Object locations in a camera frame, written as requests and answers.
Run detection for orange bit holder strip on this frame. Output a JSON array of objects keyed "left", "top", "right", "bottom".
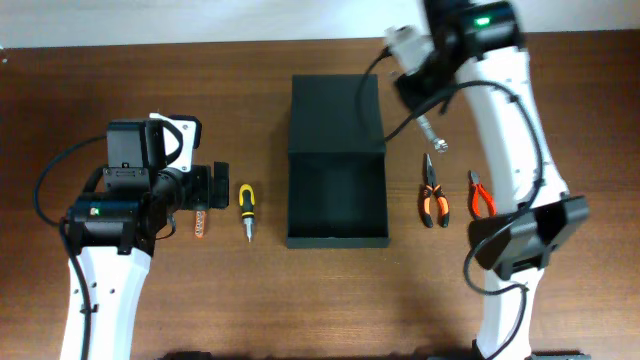
[{"left": 194, "top": 210, "right": 207, "bottom": 239}]

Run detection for red diagonal cutting pliers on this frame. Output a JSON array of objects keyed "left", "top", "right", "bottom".
[{"left": 468, "top": 170, "right": 497, "bottom": 220}]

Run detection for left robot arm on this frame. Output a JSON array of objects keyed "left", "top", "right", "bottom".
[{"left": 59, "top": 113, "right": 229, "bottom": 359}]

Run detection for orange needle-nose pliers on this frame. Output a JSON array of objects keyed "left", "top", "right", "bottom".
[{"left": 421, "top": 153, "right": 451, "bottom": 229}]

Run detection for black open box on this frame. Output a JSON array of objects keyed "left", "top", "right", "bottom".
[{"left": 286, "top": 75, "right": 391, "bottom": 249}]

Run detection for silver ring wrench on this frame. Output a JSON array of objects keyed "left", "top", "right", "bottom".
[{"left": 416, "top": 115, "right": 448, "bottom": 153}]

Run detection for yellow black screwdriver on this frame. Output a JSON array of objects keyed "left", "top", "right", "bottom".
[{"left": 239, "top": 184, "right": 256, "bottom": 243}]

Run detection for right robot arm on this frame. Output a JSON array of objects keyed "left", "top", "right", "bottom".
[{"left": 385, "top": 1, "right": 589, "bottom": 359}]

